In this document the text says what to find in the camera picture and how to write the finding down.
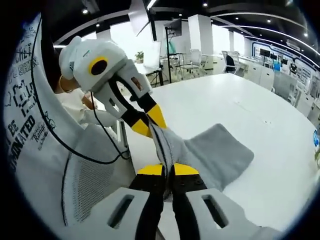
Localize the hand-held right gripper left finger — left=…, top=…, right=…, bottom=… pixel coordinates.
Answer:
left=90, top=163, right=166, bottom=240

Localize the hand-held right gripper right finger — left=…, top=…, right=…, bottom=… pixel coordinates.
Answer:
left=171, top=162, right=262, bottom=240

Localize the grey towel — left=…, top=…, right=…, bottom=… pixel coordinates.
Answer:
left=149, top=123, right=255, bottom=202

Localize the small potted plant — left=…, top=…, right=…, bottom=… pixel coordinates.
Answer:
left=134, top=50, right=146, bottom=64

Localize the white garment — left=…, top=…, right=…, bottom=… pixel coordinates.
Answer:
left=54, top=89, right=121, bottom=137

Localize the white softbox panel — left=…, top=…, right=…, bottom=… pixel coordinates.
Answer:
left=143, top=41, right=162, bottom=71

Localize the silver reflector panel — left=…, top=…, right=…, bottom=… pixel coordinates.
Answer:
left=127, top=4, right=151, bottom=36

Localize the black tripod stand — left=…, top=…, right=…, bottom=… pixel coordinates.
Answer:
left=145, top=0, right=166, bottom=86

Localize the white mesh office chair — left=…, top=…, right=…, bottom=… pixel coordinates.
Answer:
left=61, top=119, right=134, bottom=226

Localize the white table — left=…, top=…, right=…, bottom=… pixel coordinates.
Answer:
left=119, top=72, right=320, bottom=233

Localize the person's white printed shirt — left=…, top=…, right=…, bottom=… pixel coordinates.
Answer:
left=4, top=11, right=86, bottom=221

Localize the black backed office chair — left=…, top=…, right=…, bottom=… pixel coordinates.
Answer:
left=222, top=51, right=241, bottom=75

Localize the white low cabinet row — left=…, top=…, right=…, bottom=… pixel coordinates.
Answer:
left=238, top=56, right=276, bottom=89

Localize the blue packet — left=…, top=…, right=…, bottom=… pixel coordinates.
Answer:
left=312, top=129, right=320, bottom=149

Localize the grey office chair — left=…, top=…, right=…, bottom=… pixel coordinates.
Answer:
left=272, top=72, right=300, bottom=100

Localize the gold bracelet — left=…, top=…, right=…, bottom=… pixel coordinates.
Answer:
left=59, top=74, right=73, bottom=94

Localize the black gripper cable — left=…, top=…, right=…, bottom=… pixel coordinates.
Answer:
left=31, top=13, right=132, bottom=165

